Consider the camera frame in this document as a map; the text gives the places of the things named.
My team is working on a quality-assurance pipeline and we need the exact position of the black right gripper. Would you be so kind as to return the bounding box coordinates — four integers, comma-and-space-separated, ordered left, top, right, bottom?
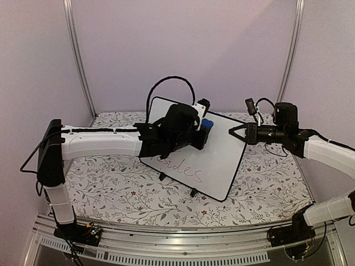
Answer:
229, 123, 287, 146

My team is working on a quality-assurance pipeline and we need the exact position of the blue whiteboard eraser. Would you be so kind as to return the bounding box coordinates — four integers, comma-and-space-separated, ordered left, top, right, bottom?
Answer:
201, 119, 214, 131

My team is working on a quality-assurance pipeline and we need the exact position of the small black-framed whiteboard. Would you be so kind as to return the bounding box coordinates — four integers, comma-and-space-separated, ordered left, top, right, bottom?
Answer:
140, 111, 246, 202

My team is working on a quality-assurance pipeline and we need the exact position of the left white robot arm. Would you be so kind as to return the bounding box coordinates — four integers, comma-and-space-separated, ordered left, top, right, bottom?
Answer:
37, 99, 213, 241

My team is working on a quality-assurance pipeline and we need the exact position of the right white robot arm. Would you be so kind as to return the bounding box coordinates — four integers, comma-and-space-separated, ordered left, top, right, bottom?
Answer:
229, 102, 354, 242

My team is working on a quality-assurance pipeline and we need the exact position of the floral patterned table mat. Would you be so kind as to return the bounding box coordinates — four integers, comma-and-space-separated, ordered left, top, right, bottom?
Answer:
52, 111, 317, 227

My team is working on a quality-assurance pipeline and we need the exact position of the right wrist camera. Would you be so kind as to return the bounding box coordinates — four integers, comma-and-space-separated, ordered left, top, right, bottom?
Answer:
245, 98, 257, 116

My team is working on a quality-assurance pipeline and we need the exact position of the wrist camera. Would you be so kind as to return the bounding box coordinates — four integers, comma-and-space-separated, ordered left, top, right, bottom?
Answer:
245, 98, 257, 116
197, 98, 210, 115

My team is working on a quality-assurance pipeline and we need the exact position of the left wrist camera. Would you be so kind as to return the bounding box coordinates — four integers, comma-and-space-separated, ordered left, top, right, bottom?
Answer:
197, 98, 210, 115

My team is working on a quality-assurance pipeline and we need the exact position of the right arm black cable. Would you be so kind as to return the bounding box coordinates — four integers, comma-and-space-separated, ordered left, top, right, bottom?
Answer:
256, 97, 289, 157

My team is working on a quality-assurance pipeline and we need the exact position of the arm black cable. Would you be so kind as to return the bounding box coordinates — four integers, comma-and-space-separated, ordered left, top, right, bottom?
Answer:
145, 75, 196, 124
256, 97, 289, 157

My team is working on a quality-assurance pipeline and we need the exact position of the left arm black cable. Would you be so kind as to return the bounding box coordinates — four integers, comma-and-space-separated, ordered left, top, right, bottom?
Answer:
145, 75, 196, 124

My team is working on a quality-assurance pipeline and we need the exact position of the right aluminium corner post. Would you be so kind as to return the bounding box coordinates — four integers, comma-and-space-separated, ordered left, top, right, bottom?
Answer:
276, 0, 305, 103

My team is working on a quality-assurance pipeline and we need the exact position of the aluminium corner post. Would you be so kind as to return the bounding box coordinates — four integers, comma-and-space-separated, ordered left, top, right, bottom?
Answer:
63, 0, 97, 118
276, 0, 305, 103

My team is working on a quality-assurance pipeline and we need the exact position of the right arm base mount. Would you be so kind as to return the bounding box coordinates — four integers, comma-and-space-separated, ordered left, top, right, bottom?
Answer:
266, 219, 316, 247

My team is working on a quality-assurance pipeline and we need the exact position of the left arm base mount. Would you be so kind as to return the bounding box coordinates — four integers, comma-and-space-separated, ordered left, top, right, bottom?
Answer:
54, 221, 102, 247

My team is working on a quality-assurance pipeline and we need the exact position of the left aluminium corner post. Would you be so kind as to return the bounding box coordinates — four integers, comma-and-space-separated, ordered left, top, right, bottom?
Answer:
63, 0, 97, 118

